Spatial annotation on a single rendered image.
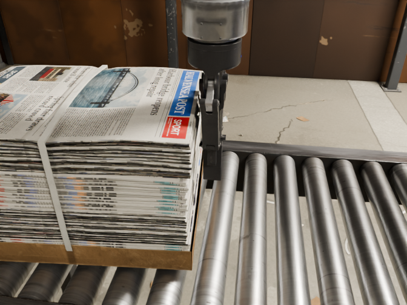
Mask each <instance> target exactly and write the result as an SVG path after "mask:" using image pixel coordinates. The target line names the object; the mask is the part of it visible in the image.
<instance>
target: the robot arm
mask: <svg viewBox="0 0 407 305"><path fill-rule="evenodd" d="M249 3H250V0H181V10H182V32H183V34H184V35H186V36H188V37H187V44H188V63H189V64H190V65H191V66H192V67H194V68H198V69H200V70H202V71H203V72H204V73H202V75H201V79H199V91H200V101H199V105H200V112H201V124H202V141H200V144H199V146H200V147H202V149H203V179H204V180H218V181H221V176H222V145H223V140H226V135H224V134H222V130H223V107H224V104H225V98H226V89H227V84H228V74H227V73H226V71H225V70H230V69H232V68H235V67H237V66H238V65H239V64H240V61H241V50H242V36H245V35H246V33H247V31H248V14H249Z"/></svg>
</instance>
